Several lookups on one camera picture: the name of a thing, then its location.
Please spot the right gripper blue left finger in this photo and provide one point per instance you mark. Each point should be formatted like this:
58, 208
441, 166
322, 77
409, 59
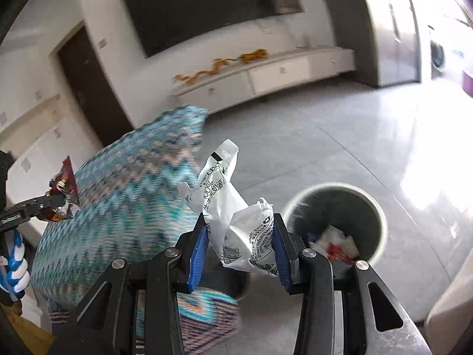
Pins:
104, 322

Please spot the golden tiger figurine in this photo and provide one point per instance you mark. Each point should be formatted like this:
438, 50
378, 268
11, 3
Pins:
253, 56

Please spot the red and cream paper bag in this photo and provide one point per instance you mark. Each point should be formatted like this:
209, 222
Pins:
335, 245

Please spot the dark red snack packet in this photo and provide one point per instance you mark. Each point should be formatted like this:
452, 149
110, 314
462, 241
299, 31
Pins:
64, 183

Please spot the large black wall television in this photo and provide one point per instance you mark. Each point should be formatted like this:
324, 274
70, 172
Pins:
161, 24

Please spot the dark brown entrance door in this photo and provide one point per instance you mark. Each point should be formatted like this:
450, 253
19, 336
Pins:
91, 89

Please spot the white tv console cabinet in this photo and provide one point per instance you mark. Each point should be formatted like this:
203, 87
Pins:
243, 82

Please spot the teal zigzag knitted blanket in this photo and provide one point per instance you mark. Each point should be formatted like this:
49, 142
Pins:
129, 208

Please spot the white round trash bin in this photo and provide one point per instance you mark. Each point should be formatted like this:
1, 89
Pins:
349, 209

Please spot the purple storage box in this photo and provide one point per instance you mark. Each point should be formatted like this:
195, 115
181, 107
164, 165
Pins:
467, 83

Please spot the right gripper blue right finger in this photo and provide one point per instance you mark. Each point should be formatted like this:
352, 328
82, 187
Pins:
373, 320

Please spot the front-load washing machine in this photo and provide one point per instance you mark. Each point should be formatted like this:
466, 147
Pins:
438, 53

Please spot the golden dragon figurine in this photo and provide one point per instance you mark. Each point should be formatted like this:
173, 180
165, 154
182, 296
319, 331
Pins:
217, 65

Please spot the white printed plastic bag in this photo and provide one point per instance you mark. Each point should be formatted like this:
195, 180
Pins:
240, 234

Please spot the blue white gloved left hand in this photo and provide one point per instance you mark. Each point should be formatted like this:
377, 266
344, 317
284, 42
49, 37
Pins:
14, 267

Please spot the grey double door refrigerator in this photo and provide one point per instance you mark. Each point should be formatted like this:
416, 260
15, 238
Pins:
384, 36

